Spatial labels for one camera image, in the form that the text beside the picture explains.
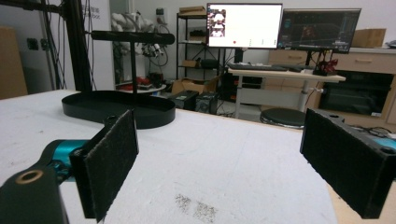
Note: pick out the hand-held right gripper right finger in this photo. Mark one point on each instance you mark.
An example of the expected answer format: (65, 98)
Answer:
(345, 161)

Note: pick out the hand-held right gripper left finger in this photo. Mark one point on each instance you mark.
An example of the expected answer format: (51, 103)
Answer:
(106, 168)

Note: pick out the black two-tier tray stand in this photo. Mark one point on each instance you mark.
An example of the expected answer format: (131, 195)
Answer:
(124, 107)

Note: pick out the black round stool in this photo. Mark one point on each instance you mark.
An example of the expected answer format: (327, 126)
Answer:
(283, 118)

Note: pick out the wooden cabinet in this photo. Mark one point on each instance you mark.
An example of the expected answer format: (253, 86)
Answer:
(358, 81)

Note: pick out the round white side table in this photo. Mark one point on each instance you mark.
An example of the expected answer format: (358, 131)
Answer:
(143, 88)

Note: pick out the small red and black device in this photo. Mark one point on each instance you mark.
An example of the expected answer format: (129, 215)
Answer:
(325, 67)

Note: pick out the light wooden desk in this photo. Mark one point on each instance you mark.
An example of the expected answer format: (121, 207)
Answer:
(280, 81)

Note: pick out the black computer case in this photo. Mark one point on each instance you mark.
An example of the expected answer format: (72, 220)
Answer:
(183, 99)

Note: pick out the open cardboard box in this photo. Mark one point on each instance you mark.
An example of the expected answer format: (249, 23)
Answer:
(190, 84)

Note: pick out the black keyboard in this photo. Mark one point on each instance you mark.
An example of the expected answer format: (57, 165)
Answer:
(257, 66)

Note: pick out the dark-screen monitor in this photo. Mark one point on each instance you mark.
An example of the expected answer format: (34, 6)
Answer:
(317, 29)

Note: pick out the brown wooden board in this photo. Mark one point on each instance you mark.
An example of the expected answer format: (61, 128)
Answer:
(11, 62)

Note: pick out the black metal shelf rack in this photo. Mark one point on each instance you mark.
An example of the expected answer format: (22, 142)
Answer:
(194, 46)

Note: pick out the white-screen monitor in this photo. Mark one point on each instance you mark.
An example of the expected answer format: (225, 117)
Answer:
(244, 25)

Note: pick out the flat cardboard boxes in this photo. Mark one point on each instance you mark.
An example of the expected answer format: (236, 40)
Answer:
(192, 10)

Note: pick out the black metal frame stand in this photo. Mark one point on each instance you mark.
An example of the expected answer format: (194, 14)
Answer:
(76, 46)

